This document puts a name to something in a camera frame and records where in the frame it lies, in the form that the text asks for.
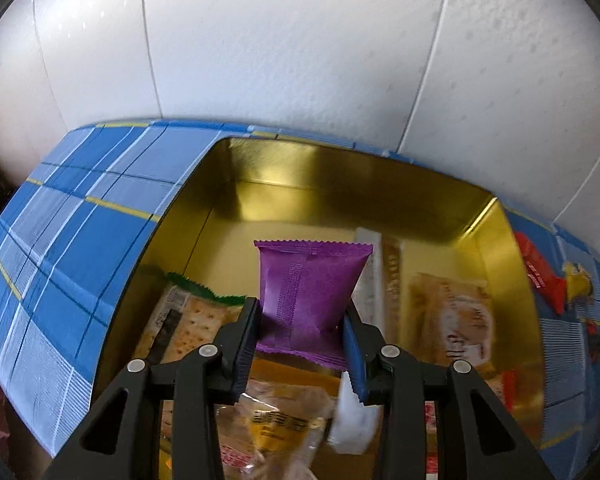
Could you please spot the white snack packet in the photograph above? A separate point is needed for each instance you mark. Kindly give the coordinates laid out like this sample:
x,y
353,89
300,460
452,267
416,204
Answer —
x,y
352,425

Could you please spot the green-edged cracker packet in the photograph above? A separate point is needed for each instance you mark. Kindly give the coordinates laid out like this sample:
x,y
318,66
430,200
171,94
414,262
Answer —
x,y
190,320

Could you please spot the clear packet with yellow label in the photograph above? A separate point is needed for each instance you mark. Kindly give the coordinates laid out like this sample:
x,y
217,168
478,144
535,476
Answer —
x,y
275,430

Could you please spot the purple snack packet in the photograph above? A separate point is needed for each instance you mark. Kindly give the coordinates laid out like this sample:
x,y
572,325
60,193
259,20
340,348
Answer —
x,y
310,290

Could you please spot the blue plaid cloth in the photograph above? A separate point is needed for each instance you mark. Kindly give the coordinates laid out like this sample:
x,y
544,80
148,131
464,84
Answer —
x,y
80,220

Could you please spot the white and brown stick packet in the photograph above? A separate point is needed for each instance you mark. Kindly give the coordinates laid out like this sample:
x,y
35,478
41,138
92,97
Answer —
x,y
387,280

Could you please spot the brown bread packet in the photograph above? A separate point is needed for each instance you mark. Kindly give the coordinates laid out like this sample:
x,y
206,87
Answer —
x,y
450,320

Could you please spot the yellow snack packet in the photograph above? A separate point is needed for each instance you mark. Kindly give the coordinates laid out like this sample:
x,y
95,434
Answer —
x,y
577,282

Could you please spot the red snack packet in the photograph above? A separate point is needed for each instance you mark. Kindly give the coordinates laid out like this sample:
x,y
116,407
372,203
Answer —
x,y
535,270

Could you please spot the gold tin box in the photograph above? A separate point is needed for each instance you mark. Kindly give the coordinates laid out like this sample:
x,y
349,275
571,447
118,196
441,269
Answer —
x,y
330,180

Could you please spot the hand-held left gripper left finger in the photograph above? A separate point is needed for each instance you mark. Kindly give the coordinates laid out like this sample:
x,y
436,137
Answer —
x,y
245,352

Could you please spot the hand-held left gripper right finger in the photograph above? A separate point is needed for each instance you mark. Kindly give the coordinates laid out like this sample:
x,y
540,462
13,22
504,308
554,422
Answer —
x,y
355,360

